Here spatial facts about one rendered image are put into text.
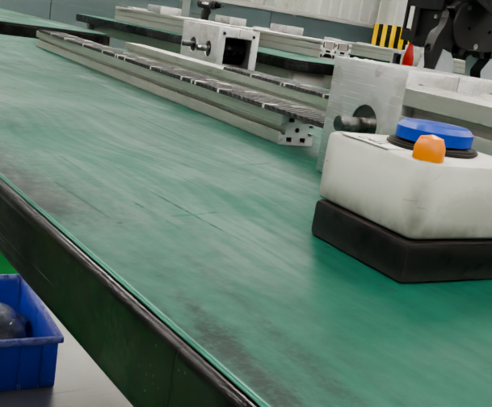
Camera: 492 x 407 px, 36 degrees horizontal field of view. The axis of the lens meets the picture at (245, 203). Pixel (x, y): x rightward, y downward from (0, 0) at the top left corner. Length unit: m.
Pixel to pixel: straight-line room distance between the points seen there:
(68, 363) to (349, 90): 1.01
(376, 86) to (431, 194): 0.22
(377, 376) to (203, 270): 0.11
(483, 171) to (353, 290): 0.09
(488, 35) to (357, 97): 0.29
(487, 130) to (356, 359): 0.26
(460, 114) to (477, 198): 0.13
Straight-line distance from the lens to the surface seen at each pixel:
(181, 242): 0.38
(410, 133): 0.40
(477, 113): 0.50
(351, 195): 0.40
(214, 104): 0.87
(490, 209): 0.40
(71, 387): 1.41
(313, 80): 3.17
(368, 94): 0.58
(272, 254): 0.38
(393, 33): 8.62
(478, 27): 0.84
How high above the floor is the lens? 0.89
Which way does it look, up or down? 13 degrees down
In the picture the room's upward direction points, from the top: 9 degrees clockwise
